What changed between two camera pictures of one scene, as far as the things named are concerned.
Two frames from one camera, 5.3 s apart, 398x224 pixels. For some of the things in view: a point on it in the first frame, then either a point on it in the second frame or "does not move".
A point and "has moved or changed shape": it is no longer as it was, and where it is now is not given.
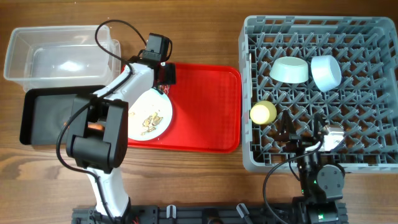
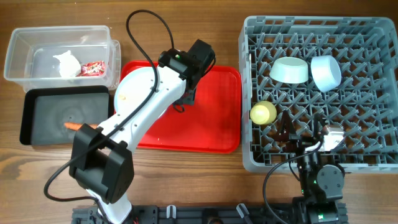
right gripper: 300,140 does not move
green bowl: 290,70 does not move
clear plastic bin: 57,56 does not move
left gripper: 171,78 -> 189,99
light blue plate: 149,117 has moved or changed shape
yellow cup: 263,112 does not move
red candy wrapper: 165,88 has moved or changed shape
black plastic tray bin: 45,110 does not move
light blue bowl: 326,72 does not move
